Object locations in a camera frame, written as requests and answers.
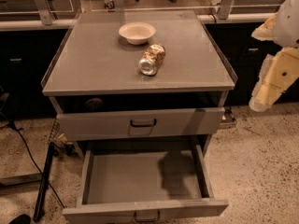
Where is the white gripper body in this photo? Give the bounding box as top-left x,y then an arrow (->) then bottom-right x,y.
273,0 -> 299,48

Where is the wire basket with items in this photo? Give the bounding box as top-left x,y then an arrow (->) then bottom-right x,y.
49,120 -> 75,156

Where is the black metal floor bar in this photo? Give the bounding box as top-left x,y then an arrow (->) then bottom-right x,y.
33,143 -> 54,222

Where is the orange soda can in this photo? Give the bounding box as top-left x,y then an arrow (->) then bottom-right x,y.
137,44 -> 165,76

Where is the grey open middle drawer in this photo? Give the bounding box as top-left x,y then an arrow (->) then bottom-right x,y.
64,145 -> 228,224

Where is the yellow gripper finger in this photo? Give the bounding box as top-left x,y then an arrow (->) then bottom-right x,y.
249,48 -> 299,112
251,14 -> 277,41

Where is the grey top drawer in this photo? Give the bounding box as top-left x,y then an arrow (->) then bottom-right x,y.
57,107 -> 224,141

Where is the long counter with dark cabinets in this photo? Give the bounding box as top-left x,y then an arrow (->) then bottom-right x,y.
0,16 -> 281,119

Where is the white bowl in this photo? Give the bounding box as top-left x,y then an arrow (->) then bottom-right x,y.
119,22 -> 156,45

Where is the grey drawer cabinet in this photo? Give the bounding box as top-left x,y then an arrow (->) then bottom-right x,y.
40,9 -> 239,157

